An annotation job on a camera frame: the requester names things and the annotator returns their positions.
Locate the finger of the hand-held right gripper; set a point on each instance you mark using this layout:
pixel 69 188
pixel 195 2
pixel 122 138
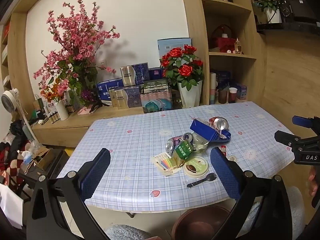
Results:
pixel 287 138
pixel 301 121

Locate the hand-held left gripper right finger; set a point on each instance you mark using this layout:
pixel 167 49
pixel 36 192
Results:
pixel 225 175

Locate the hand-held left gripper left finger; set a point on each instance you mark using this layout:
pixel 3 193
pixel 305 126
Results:
pixel 96 172

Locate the small red packet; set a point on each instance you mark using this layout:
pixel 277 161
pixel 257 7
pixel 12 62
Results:
pixel 223 151

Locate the black plastic spork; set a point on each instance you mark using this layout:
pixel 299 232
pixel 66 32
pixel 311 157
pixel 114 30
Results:
pixel 201 180

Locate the round paper bowl lid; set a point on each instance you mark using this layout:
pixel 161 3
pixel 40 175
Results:
pixel 195 165

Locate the white green paper bowl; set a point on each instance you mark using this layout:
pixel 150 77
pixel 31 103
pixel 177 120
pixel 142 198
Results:
pixel 201 143

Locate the blue carton box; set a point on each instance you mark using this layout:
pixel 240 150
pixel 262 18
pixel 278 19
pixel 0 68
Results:
pixel 205 132

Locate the green snack packet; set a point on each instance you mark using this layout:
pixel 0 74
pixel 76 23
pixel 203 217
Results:
pixel 183 150

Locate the crushed silver red can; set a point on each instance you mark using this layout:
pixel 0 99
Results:
pixel 220 123

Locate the brown waste bin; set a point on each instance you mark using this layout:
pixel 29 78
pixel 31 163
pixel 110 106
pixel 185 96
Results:
pixel 200 225

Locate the crushed pink blue can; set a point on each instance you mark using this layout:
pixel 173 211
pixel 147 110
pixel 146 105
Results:
pixel 175 142

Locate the birthday candle packet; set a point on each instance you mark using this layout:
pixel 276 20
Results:
pixel 165 163

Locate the person's right hand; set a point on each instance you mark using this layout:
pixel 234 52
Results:
pixel 315 185

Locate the brown cardboard box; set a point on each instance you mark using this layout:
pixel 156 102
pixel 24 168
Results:
pixel 45 158

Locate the grey fluffy stool cushion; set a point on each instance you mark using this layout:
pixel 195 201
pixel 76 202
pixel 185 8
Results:
pixel 127 233
pixel 296 205

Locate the small light blue box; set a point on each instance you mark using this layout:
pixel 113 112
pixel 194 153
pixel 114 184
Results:
pixel 242 92

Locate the small black tripod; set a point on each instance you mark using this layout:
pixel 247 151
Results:
pixel 98 104

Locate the white dark red cup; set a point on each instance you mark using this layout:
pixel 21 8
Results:
pixel 232 96

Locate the row of small bottles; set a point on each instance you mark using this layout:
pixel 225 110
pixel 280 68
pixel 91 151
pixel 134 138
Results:
pixel 52 118

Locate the orange flowers in white vase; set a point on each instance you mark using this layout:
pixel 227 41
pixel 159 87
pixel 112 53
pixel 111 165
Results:
pixel 61 110

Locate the brown tumbler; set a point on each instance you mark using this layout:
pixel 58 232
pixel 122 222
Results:
pixel 223 97

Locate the purple flower bunch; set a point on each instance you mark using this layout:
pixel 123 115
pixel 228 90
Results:
pixel 88 96

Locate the blue white carton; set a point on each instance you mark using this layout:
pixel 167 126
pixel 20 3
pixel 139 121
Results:
pixel 108 90

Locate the red white checked bag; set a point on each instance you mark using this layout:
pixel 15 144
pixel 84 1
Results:
pixel 12 170

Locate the stack of pastel cups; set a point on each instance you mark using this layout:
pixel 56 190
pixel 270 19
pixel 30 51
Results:
pixel 212 90

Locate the tall dark blue box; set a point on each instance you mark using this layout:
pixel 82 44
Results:
pixel 223 78

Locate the green white paper bag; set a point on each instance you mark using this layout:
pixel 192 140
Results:
pixel 40 105

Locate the red roses in white vase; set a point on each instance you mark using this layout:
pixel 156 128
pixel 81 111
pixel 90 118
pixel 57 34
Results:
pixel 188 93

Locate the white paper sheet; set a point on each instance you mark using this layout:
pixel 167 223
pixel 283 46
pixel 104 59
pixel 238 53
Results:
pixel 8 205

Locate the black shelf board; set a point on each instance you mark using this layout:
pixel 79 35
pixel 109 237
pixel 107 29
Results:
pixel 287 27

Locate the small gold bottle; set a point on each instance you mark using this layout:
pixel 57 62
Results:
pixel 238 46

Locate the dark green box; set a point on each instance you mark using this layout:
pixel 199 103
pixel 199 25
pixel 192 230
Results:
pixel 155 86

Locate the red gift basket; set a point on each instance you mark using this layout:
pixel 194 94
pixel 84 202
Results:
pixel 225 43

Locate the white desk fan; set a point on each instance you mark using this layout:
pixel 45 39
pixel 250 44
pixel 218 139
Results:
pixel 10 100

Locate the black box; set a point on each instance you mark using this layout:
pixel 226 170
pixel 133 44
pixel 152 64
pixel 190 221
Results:
pixel 302 7

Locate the small dark blue box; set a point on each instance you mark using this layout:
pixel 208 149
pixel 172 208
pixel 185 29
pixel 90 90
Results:
pixel 155 73

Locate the peach roses in white pot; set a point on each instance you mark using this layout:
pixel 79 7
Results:
pixel 271 7

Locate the pink blossom arrangement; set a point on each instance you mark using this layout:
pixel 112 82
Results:
pixel 75 45

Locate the wooden shelf unit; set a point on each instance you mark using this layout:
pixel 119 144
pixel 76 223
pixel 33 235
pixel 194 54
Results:
pixel 197 30

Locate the light blue flat box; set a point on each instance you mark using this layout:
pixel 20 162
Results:
pixel 172 43

